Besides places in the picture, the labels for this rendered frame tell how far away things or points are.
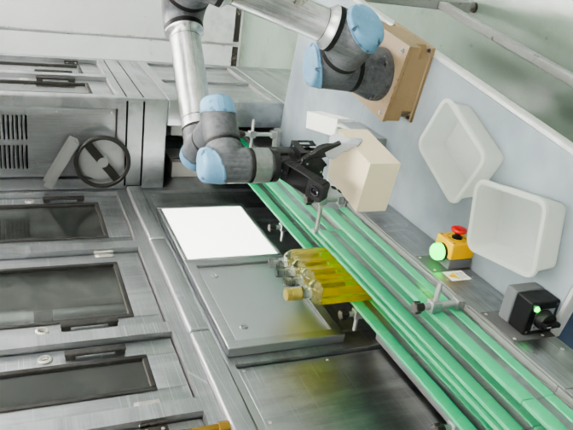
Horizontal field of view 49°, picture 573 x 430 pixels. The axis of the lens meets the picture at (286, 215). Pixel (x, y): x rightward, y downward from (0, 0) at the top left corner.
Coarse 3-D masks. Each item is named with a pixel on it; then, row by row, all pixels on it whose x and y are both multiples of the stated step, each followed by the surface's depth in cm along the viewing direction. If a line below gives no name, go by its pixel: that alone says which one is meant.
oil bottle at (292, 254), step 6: (288, 252) 185; (294, 252) 185; (300, 252) 186; (306, 252) 186; (312, 252) 187; (318, 252) 187; (324, 252) 188; (288, 258) 183; (294, 258) 183; (288, 264) 183
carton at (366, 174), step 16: (368, 144) 140; (336, 160) 146; (352, 160) 139; (368, 160) 133; (384, 160) 135; (336, 176) 146; (352, 176) 139; (368, 176) 134; (384, 176) 135; (352, 192) 139; (368, 192) 136; (384, 192) 138; (368, 208) 139; (384, 208) 141
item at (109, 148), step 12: (84, 144) 238; (96, 144) 244; (108, 144) 246; (120, 144) 243; (84, 156) 244; (96, 156) 242; (108, 156) 247; (120, 156) 249; (84, 168) 246; (96, 168) 248; (108, 168) 246; (120, 168) 251; (84, 180) 244; (120, 180) 249
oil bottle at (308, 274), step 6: (336, 264) 180; (306, 270) 175; (312, 270) 175; (318, 270) 175; (324, 270) 176; (330, 270) 176; (336, 270) 177; (342, 270) 177; (306, 276) 173; (312, 276) 173; (318, 276) 173; (324, 276) 174; (330, 276) 175; (306, 282) 173
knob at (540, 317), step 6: (540, 312) 133; (546, 312) 132; (540, 318) 132; (546, 318) 131; (552, 318) 132; (534, 324) 134; (540, 324) 132; (546, 324) 131; (552, 324) 131; (558, 324) 132; (546, 330) 133
